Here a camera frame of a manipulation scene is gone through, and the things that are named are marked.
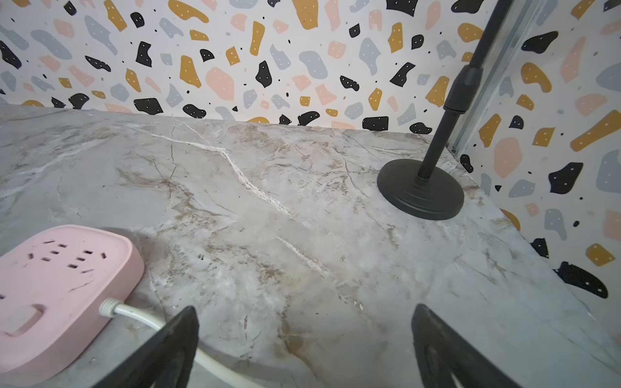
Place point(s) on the black microphone stand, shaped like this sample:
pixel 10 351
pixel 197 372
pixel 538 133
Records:
pixel 420 188

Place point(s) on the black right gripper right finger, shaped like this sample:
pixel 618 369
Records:
pixel 445 359

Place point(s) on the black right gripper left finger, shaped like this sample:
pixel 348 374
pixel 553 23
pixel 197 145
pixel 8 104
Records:
pixel 165 360

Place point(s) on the pink power strip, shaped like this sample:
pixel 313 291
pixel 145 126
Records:
pixel 52 287

